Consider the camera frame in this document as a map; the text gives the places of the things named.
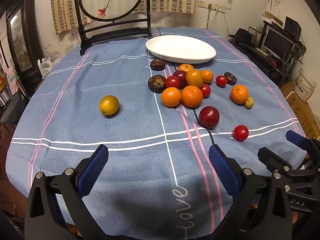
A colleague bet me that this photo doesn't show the white plastic bag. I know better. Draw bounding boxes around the white plastic bag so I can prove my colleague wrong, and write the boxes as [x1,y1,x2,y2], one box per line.
[37,57,60,80]

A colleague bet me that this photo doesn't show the dark brown water chestnut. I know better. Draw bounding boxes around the dark brown water chestnut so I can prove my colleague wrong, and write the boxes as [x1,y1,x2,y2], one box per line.
[148,75,166,93]
[223,72,237,86]
[150,59,166,71]

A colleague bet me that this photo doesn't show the small orange kumquat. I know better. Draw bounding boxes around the small orange kumquat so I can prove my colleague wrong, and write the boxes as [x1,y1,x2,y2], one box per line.
[201,69,214,84]

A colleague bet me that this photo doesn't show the cardboard boxes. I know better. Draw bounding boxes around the cardboard boxes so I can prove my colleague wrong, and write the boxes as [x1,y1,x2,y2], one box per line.
[281,82,320,140]

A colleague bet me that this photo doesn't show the round embroidered table screen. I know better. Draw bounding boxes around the round embroidered table screen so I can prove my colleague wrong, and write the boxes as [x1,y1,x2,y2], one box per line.
[72,0,153,57]

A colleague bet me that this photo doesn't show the black speaker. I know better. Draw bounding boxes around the black speaker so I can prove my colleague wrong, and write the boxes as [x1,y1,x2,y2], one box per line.
[284,16,302,40]

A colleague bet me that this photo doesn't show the black hat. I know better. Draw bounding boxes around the black hat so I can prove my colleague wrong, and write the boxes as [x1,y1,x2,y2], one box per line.
[229,28,254,46]

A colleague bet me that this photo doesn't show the amber oval citrus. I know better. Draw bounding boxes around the amber oval citrus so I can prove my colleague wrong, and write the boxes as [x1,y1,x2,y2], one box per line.
[185,69,203,88]

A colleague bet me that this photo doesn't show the white oval plate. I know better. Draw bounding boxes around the white oval plate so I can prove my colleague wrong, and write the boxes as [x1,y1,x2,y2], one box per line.
[145,35,217,64]

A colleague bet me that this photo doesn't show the white wall power sockets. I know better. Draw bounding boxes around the white wall power sockets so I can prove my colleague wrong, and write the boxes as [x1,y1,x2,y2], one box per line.
[197,0,227,13]

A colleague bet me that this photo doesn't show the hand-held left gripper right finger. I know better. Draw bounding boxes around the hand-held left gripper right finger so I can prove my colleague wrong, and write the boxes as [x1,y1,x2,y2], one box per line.
[209,145,292,240]

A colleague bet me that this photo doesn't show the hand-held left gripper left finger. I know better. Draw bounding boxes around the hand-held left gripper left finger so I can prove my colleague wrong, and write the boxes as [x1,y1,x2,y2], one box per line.
[25,144,109,240]

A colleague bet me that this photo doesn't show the white power cable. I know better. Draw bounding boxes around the white power cable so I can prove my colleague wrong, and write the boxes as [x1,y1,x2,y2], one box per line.
[200,4,233,38]

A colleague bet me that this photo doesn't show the yellow lemon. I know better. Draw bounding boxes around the yellow lemon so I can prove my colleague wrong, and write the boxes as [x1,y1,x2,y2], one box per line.
[99,95,120,116]

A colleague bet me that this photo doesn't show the black desk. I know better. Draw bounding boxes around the black desk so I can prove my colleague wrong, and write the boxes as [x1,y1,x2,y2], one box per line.
[229,20,307,88]

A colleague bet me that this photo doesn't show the blue plaid tablecloth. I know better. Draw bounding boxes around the blue plaid tablecloth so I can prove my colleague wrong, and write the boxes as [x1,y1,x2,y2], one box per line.
[5,26,308,240]

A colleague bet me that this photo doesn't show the computer monitor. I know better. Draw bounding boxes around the computer monitor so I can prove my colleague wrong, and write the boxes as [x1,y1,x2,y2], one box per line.
[262,27,297,58]

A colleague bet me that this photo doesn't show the dark wooden framed painting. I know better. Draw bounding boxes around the dark wooden framed painting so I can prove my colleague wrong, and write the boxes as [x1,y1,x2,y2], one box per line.
[5,0,44,95]

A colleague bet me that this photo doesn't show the small dark red plum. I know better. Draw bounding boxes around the small dark red plum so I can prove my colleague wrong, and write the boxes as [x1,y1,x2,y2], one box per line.
[172,70,188,90]

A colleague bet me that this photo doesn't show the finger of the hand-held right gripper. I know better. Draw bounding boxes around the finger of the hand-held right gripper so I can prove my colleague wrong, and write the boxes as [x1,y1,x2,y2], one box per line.
[286,130,320,155]
[258,147,294,173]

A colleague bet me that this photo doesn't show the white bucket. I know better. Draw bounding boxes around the white bucket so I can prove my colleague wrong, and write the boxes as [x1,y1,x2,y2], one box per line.
[292,67,317,101]

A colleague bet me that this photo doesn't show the large dark red plum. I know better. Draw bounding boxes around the large dark red plum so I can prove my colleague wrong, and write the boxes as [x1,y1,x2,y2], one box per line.
[199,106,220,130]

